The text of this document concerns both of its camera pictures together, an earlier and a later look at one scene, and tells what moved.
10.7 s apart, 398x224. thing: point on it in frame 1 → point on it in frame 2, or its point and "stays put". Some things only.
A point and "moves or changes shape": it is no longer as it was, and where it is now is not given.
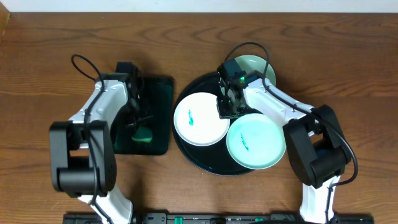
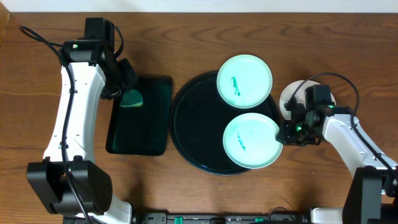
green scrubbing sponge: (142, 134) moves or changes shape
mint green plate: (256, 141) stays put
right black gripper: (223, 112) → (287, 138)
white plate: (197, 121) → (300, 96)
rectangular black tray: (156, 96) stays put
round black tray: (214, 160) stays put
